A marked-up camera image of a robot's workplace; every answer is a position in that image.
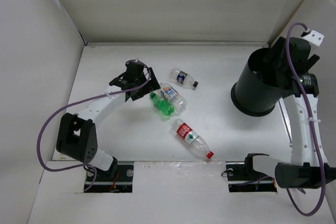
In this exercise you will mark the clear bottle red label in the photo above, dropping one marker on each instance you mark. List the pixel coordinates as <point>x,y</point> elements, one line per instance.
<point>195,143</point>

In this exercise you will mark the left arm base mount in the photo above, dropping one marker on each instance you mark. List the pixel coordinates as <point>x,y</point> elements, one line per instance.
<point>121,183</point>

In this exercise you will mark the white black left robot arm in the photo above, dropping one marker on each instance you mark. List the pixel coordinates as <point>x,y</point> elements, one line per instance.
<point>77,136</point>

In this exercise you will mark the black round bin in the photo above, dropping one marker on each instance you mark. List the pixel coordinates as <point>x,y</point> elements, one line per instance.
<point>256,92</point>

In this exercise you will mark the clear bottle orange blue label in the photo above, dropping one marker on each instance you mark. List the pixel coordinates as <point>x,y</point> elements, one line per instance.
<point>173,97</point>

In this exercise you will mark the green plastic bottle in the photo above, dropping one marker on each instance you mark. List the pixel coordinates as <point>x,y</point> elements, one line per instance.
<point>162,105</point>

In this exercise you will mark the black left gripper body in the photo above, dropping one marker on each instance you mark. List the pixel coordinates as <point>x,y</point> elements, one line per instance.
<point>141,82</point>

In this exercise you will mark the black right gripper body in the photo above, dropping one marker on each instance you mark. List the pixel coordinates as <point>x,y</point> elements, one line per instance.
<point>277,63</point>

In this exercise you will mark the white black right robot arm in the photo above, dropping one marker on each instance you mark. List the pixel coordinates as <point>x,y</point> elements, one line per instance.
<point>308,167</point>

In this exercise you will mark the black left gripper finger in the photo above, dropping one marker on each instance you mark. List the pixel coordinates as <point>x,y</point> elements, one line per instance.
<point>136,94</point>
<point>152,82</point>

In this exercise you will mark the clear Pepsi bottle black cap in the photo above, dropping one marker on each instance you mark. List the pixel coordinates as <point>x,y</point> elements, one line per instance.
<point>183,78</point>

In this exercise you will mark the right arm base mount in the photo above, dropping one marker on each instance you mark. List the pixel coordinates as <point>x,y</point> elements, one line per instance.
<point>243,179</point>

